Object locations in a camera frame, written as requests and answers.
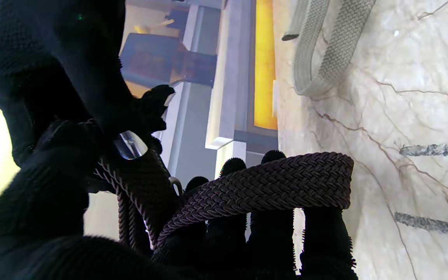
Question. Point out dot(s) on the grey counter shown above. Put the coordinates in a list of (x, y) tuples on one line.
[(231, 77)]

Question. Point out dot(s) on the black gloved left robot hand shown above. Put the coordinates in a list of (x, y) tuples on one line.
[(45, 217)]

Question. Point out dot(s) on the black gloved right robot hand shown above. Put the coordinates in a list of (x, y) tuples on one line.
[(64, 58)]

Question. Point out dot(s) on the pale beige webbing belt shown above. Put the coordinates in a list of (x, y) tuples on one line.
[(336, 50)]

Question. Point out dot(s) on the dark brown webbing belt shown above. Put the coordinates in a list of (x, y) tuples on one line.
[(270, 182)]

